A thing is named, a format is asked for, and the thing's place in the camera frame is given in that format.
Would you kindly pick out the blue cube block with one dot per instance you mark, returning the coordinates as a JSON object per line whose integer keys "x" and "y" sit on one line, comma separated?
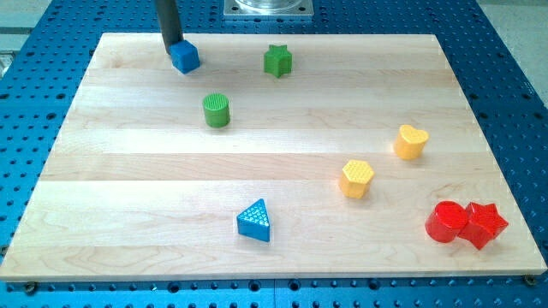
{"x": 184, "y": 56}

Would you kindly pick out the blue triangle block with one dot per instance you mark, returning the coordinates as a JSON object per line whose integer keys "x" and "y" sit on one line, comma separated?
{"x": 254, "y": 222}

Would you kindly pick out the light wooden board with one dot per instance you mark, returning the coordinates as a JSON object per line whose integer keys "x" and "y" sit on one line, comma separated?
{"x": 138, "y": 187}

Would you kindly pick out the green cylinder block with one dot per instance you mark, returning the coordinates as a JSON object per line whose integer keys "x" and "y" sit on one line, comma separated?
{"x": 216, "y": 110}

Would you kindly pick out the yellow hexagon block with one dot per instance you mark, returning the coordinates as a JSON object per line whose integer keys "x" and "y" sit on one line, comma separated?
{"x": 356, "y": 178}

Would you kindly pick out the green star block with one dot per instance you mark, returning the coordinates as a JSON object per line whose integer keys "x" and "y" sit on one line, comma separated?
{"x": 278, "y": 60}

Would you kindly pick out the yellow heart block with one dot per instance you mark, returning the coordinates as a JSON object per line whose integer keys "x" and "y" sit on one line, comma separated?
{"x": 410, "y": 142}

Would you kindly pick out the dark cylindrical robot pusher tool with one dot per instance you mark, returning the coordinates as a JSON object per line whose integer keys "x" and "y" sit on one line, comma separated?
{"x": 169, "y": 22}

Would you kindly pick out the red cylinder block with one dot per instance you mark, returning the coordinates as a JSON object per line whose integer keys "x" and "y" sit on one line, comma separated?
{"x": 446, "y": 221}

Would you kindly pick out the red star block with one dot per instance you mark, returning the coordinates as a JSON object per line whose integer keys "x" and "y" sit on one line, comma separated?
{"x": 484, "y": 224}

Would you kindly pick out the blue perforated metal table plate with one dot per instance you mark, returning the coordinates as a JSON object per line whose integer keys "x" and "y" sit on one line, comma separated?
{"x": 497, "y": 48}

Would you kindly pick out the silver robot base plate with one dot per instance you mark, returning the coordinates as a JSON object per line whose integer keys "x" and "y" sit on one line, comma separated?
{"x": 267, "y": 9}

